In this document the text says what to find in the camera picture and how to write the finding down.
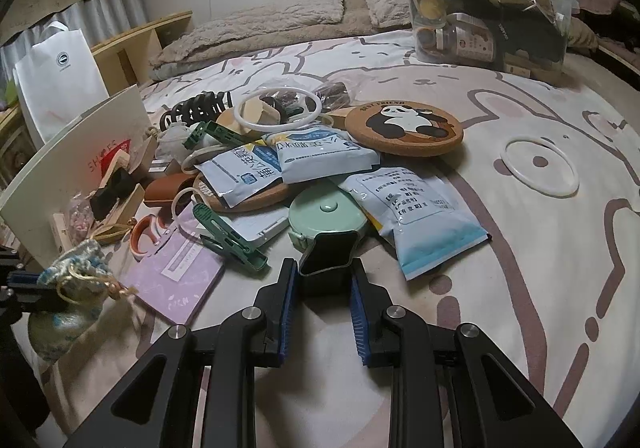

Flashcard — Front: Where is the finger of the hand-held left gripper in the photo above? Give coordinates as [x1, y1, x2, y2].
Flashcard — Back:
[0, 248, 41, 289]
[0, 288, 68, 329]

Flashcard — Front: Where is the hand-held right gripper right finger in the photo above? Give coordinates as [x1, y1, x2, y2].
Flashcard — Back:
[349, 258, 583, 448]

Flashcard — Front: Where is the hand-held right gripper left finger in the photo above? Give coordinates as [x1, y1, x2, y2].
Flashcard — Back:
[62, 258, 301, 448]

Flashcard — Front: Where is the blue knit drawstring pouch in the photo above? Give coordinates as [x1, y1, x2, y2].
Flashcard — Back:
[27, 238, 126, 361]

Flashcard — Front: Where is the small black plastic cup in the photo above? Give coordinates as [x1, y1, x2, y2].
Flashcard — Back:
[298, 233, 362, 299]

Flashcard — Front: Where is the lilac notebook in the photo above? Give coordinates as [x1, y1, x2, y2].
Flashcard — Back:
[120, 215, 226, 323]

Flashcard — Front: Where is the white cardboard storage box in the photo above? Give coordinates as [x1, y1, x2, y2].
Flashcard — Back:
[0, 84, 148, 249]

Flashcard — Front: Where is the small beige box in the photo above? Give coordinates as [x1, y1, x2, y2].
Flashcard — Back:
[50, 213, 71, 253]

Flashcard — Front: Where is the bag of pink beads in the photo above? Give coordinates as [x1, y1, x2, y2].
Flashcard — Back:
[65, 200, 96, 243]

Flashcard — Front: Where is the green clothespin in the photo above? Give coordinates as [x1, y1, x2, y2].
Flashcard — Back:
[182, 120, 251, 151]
[192, 203, 268, 273]

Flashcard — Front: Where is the mint green tape measure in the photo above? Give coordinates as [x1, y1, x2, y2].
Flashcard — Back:
[287, 178, 371, 249]

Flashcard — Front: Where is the pink white loop clip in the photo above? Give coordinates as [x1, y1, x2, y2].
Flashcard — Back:
[129, 214, 171, 259]

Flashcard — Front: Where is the brown leather pouch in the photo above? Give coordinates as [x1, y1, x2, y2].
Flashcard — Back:
[144, 173, 198, 206]

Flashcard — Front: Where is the round panda cork coaster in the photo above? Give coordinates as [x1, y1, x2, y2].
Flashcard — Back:
[345, 100, 465, 161]

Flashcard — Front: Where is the white tote bag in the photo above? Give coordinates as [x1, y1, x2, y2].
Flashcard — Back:
[12, 22, 110, 151]

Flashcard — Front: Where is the white face mask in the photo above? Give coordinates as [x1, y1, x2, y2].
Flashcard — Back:
[157, 123, 193, 149]

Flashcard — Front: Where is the black hair claw clip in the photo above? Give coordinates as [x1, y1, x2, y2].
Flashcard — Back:
[160, 92, 235, 129]

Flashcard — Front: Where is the grey curtain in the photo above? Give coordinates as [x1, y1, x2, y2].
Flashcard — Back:
[0, 0, 151, 73]

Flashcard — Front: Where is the wooden bedside shelf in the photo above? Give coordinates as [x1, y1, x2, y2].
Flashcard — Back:
[0, 10, 193, 189]

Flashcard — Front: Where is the jar with red label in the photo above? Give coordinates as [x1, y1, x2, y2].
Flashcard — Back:
[435, 12, 498, 66]

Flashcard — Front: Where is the clear plastic storage bin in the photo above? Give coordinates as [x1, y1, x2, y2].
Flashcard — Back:
[391, 0, 581, 78]

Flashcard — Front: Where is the white plastic ring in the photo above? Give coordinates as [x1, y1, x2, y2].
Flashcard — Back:
[500, 134, 581, 199]
[234, 88, 323, 131]

